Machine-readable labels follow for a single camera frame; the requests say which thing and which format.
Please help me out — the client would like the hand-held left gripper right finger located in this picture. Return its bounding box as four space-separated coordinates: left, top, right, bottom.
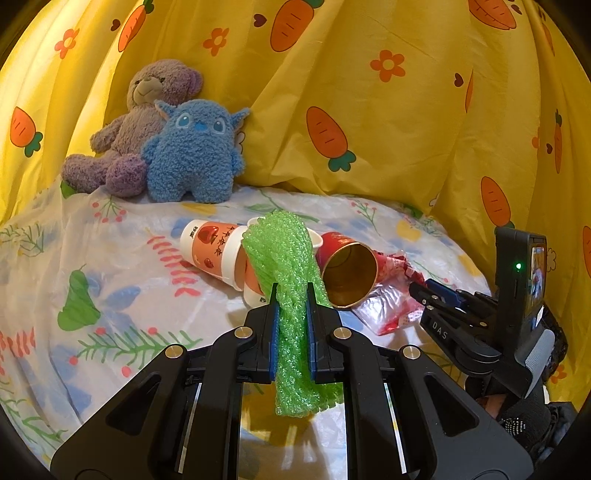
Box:
308 295 546 480

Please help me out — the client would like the blue plush monster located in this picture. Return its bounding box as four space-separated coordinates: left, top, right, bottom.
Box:
141 99 250 204

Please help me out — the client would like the white paper cup orange print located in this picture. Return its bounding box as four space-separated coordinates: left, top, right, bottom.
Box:
235 218 324 308

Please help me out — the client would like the orange and white paper cup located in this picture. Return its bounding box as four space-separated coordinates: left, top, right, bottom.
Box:
180 220 245 291

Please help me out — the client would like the red paper cup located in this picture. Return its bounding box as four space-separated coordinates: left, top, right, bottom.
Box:
318 232 385 308

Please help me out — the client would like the yellow carrot print curtain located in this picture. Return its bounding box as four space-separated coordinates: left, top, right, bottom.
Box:
0 0 591 407

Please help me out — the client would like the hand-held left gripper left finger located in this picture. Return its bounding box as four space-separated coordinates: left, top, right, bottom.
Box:
50 300 278 480

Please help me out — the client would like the clear red plastic wrapper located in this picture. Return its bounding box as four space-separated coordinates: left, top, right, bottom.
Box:
352 281 428 336

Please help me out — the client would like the floral bedsheet with plastic cover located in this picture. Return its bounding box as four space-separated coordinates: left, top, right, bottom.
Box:
0 180 499 480

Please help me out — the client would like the person's right hand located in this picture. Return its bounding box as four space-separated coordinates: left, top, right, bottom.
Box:
478 392 568 462

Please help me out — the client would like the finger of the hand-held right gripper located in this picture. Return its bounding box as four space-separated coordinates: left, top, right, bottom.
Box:
409 279 497 319
419 304 504 370

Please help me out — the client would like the purple teddy bear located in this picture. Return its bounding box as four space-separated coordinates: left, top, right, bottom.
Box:
62 59 204 198

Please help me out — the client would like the green foam net sleeve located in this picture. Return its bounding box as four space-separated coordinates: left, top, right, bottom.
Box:
241 210 345 415

